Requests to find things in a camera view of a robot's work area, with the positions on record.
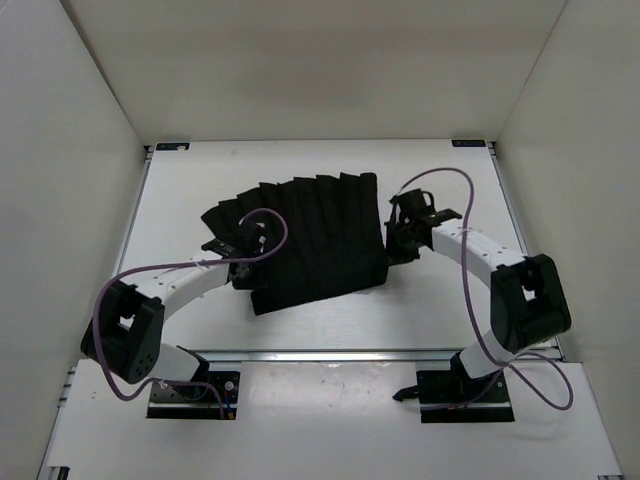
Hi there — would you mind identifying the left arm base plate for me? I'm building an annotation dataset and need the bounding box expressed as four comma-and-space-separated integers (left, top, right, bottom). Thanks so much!
146, 363, 241, 421

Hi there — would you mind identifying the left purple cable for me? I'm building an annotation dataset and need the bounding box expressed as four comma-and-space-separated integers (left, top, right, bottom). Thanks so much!
96, 207, 289, 403

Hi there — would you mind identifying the black pleated skirt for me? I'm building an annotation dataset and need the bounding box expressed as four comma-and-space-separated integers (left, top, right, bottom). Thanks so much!
201, 172, 389, 315

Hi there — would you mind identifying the aluminium front rail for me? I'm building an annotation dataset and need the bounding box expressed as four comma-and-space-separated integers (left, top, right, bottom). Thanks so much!
197, 349, 456, 363

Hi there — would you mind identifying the right blue corner label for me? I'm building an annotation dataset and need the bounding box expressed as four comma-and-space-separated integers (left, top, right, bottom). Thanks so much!
451, 139, 486, 148

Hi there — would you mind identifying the left blue corner label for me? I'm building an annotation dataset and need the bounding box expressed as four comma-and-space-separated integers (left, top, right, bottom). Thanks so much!
155, 142, 190, 151

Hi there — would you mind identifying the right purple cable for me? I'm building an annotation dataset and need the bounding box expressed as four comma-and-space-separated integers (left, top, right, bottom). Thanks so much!
394, 167, 575, 412

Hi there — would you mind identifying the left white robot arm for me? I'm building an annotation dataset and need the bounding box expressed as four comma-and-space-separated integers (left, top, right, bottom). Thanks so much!
80, 219, 282, 398

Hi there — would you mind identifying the blue corner label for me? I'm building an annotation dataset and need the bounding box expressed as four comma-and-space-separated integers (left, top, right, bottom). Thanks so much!
451, 139, 486, 148
155, 142, 190, 151

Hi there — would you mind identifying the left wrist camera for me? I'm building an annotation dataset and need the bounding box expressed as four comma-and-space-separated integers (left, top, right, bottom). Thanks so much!
238, 220, 267, 251

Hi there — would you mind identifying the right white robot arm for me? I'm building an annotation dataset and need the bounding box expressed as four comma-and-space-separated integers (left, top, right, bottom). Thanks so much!
386, 189, 572, 401

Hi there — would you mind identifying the purple cable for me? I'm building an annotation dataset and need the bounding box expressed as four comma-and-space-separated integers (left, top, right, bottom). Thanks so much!
96, 207, 289, 403
394, 167, 575, 412

